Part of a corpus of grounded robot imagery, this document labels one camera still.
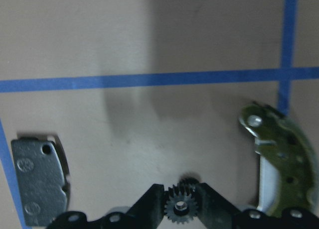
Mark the olive brake shoe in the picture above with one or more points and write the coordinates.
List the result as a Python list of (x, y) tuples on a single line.
[(289, 171)]

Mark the black brake pad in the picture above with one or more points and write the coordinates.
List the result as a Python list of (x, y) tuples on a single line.
[(41, 177)]

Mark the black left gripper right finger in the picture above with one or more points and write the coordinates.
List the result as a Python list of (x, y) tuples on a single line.
[(214, 211)]

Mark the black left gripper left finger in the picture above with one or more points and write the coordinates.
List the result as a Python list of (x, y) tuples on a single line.
[(148, 211)]

